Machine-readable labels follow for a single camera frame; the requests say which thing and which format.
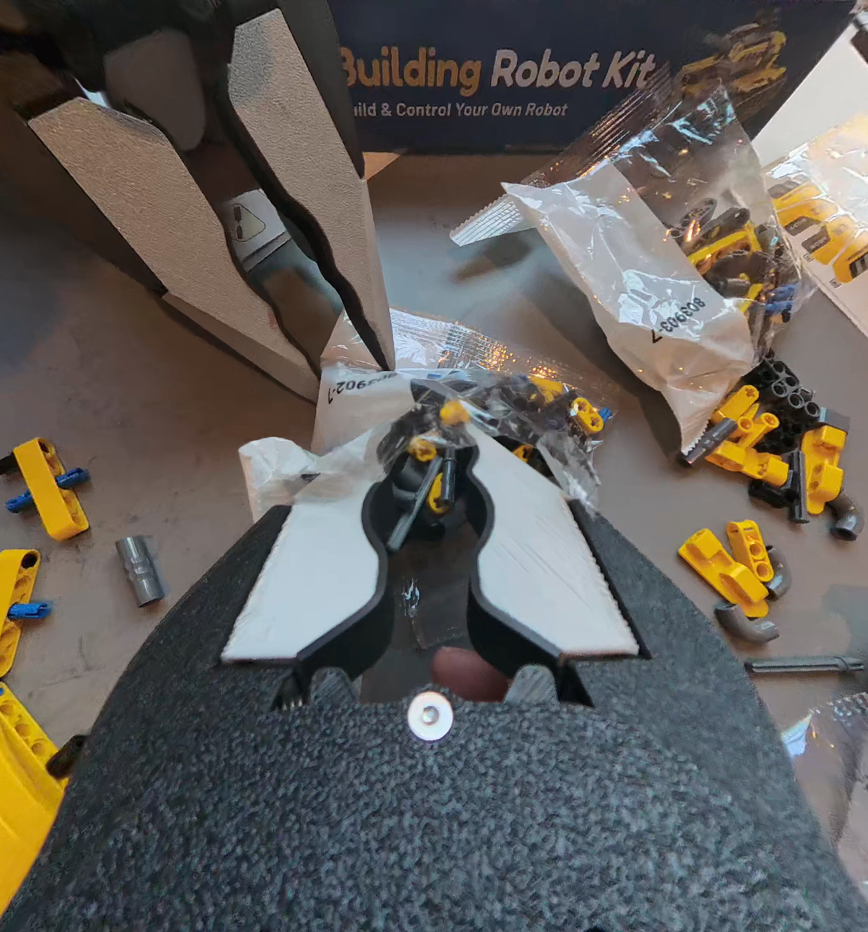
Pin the clear bag black red parts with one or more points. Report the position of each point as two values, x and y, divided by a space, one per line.
856 772

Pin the short yellow beam with pins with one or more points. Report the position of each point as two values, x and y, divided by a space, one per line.
52 488

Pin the blue robot kit box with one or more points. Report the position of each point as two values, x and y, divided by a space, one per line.
550 73

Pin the clear bag of mixed parts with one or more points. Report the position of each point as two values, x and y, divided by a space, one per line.
623 277

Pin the clear bag of dark parts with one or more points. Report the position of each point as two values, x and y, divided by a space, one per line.
361 408

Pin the black axle rod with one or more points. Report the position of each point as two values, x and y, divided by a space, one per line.
805 664

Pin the yellow black sticker sheet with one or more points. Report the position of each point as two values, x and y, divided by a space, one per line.
834 218

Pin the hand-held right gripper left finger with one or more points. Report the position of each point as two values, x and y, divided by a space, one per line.
310 582

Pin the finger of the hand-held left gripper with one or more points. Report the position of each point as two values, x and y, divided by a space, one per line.
310 145
157 218

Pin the person's right hand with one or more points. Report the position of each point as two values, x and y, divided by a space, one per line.
470 673

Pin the grey tube connector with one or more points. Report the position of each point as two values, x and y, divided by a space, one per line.
141 571

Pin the long yellow beam with pins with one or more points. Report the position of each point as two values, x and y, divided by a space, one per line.
1 619

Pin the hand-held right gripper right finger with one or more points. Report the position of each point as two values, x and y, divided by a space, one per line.
550 575

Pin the pile of loose toy parts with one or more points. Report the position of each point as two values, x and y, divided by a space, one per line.
761 451

